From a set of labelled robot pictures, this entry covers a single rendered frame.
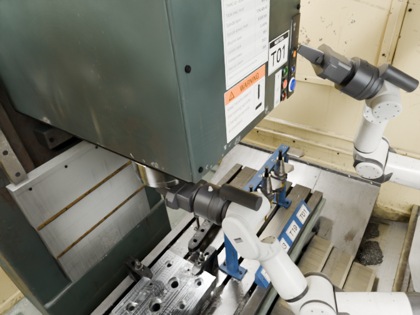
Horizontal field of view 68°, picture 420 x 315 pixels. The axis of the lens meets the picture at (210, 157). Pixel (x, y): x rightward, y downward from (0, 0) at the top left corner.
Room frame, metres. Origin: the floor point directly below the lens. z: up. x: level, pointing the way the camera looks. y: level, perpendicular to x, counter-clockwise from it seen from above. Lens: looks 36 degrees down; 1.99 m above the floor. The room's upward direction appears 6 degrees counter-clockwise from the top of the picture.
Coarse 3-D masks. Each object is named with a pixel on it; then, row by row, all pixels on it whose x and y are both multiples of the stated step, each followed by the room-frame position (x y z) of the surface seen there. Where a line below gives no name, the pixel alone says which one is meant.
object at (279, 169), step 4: (276, 160) 0.90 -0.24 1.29; (280, 160) 0.89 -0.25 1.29; (276, 164) 0.90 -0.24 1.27; (280, 164) 0.89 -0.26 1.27; (276, 168) 0.89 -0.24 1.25; (280, 168) 0.89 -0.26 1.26; (284, 168) 0.90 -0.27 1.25; (276, 172) 0.89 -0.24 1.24; (280, 172) 0.88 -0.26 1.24; (284, 172) 0.89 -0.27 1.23
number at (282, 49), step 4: (280, 44) 0.68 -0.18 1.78; (284, 44) 0.70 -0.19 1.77; (280, 48) 0.68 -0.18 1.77; (284, 48) 0.70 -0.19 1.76; (276, 52) 0.67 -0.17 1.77; (280, 52) 0.68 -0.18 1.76; (284, 52) 0.70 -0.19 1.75; (276, 56) 0.67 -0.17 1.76; (280, 56) 0.68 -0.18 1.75; (284, 56) 0.70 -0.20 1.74; (276, 60) 0.67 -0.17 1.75; (280, 60) 0.68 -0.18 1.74; (276, 64) 0.67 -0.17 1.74
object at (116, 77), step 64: (0, 0) 0.69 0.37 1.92; (64, 0) 0.55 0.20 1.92; (128, 0) 0.46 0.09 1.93; (192, 0) 0.46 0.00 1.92; (0, 64) 0.78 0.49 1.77; (64, 64) 0.59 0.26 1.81; (128, 64) 0.48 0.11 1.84; (192, 64) 0.45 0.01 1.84; (64, 128) 0.66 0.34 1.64; (128, 128) 0.51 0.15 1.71; (192, 128) 0.43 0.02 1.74
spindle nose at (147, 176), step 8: (136, 168) 0.59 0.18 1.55; (144, 168) 0.57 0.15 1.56; (144, 176) 0.58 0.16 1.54; (152, 176) 0.57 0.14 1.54; (160, 176) 0.56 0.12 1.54; (168, 176) 0.56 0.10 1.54; (152, 184) 0.57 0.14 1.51; (160, 184) 0.57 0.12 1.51; (168, 184) 0.57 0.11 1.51; (176, 184) 0.57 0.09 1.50
